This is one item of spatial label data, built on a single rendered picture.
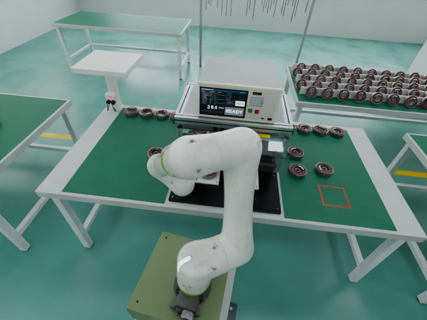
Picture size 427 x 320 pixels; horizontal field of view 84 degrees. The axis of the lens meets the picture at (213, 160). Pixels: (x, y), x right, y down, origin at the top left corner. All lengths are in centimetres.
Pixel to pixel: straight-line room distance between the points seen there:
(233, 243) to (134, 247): 139
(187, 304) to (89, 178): 100
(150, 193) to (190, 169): 89
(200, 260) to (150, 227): 142
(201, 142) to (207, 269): 43
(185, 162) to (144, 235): 165
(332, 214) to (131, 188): 117
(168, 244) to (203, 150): 64
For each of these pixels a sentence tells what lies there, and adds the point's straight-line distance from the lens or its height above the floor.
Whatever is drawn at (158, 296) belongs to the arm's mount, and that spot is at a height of 87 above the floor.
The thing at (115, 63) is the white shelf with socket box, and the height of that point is 120.
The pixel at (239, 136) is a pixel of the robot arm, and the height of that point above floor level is 147.
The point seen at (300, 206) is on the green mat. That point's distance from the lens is 150.
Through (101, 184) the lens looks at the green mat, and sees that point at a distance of 160.
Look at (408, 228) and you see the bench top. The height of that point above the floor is 75.
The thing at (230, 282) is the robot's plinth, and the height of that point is 75.
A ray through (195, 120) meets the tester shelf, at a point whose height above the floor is 110.
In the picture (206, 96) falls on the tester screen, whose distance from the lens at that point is 133.
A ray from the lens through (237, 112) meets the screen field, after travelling 136.
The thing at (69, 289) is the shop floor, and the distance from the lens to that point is 218.
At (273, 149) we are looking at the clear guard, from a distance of 130.
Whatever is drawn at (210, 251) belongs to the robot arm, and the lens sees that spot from 86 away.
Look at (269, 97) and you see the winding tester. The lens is 132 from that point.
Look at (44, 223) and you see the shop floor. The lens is 258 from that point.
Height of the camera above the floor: 187
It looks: 43 degrees down
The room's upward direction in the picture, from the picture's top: 4 degrees clockwise
